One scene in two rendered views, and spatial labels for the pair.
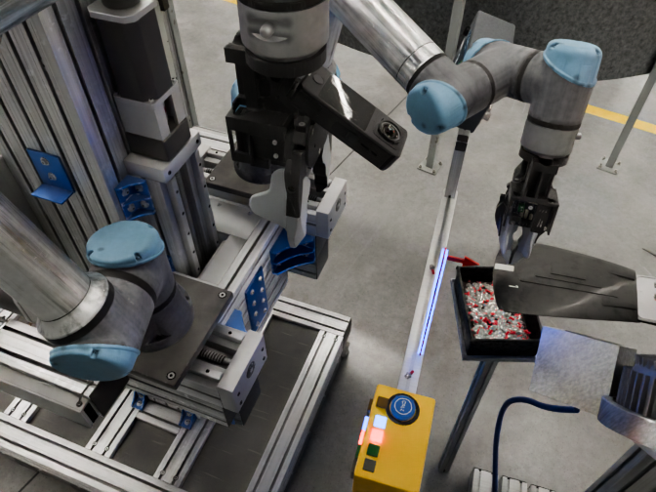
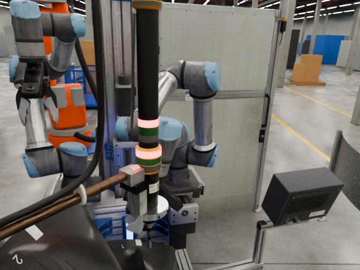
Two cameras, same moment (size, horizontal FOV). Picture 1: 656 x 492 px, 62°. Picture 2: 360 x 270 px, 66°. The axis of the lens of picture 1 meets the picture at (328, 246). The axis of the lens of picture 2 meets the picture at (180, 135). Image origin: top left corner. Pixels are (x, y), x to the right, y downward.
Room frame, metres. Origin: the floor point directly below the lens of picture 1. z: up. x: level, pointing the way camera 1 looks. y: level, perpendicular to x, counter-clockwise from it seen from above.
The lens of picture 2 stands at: (0.33, -0.93, 1.75)
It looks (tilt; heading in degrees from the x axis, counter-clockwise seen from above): 19 degrees down; 55
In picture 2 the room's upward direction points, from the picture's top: 2 degrees clockwise
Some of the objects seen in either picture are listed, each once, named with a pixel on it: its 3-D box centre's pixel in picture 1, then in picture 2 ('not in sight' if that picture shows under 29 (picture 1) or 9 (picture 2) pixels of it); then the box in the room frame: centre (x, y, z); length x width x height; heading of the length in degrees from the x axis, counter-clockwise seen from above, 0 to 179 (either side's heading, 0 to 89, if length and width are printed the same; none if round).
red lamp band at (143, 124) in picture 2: not in sight; (148, 121); (0.53, -0.54, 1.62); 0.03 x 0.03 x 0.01
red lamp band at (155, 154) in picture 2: not in sight; (148, 150); (0.53, -0.54, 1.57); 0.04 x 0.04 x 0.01
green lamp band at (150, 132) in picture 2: not in sight; (148, 128); (0.53, -0.54, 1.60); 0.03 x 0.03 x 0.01
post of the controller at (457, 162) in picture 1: (456, 167); (259, 242); (1.14, -0.35, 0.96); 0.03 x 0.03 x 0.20; 73
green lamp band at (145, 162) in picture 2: not in sight; (148, 157); (0.53, -0.54, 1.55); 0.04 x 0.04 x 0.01
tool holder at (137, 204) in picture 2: not in sight; (145, 188); (0.52, -0.54, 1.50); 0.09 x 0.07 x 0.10; 18
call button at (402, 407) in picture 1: (402, 408); not in sight; (0.40, -0.12, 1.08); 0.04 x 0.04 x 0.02
